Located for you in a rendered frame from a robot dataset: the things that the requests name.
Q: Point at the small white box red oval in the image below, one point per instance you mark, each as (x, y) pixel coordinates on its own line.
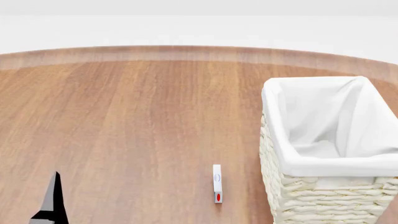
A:
(217, 184)

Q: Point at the white cloth basket liner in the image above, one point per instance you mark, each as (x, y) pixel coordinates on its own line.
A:
(326, 121)

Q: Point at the cream woven wicker basket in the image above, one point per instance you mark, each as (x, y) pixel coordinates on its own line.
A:
(311, 200)

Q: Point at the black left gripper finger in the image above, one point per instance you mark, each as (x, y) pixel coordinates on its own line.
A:
(59, 198)

